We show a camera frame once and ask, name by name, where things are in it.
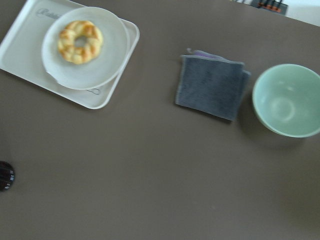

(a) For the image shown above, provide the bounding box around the tea bottle rack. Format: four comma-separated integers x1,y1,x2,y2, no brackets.
0,161,15,192

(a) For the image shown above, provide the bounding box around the cream serving tray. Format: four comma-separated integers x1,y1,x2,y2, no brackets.
0,0,125,109

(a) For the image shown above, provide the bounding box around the grey folded cloth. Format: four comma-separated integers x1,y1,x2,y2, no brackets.
175,50,251,121

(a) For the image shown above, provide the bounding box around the white round plate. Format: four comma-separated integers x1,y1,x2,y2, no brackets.
41,7,130,90

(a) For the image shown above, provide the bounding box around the green bowl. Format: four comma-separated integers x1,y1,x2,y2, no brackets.
252,63,320,138

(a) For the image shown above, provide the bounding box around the braided ring bread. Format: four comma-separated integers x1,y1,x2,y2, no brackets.
57,20,104,65

